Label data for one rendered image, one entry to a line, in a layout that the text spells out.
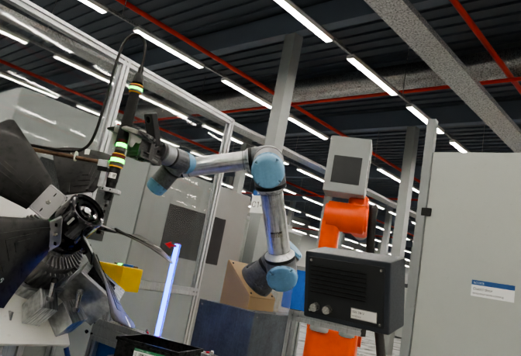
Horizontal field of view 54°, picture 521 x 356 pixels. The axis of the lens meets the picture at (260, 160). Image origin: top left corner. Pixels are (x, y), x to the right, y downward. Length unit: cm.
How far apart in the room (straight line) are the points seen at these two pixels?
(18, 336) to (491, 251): 219
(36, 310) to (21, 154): 44
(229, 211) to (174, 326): 343
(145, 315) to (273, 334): 94
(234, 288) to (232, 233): 424
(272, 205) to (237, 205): 452
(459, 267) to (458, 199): 36
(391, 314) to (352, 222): 409
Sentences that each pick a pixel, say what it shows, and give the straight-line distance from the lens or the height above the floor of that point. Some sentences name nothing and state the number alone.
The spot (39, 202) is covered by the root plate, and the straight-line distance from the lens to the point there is 160.
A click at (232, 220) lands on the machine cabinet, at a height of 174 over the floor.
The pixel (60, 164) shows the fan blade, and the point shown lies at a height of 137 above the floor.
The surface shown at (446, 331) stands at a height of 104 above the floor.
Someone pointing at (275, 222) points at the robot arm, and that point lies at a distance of 187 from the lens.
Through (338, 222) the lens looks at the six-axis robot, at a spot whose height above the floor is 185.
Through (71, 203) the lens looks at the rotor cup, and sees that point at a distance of 155.
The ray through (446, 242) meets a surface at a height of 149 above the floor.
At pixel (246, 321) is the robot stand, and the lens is 200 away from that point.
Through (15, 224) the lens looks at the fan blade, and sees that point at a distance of 141.
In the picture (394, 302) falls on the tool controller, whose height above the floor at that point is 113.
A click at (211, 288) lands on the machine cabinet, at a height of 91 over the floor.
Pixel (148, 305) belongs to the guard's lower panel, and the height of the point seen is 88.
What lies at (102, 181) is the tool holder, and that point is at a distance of 167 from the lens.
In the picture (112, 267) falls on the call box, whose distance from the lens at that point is 208.
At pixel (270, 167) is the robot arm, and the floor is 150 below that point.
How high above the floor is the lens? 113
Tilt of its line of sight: 13 degrees up
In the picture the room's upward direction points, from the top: 11 degrees clockwise
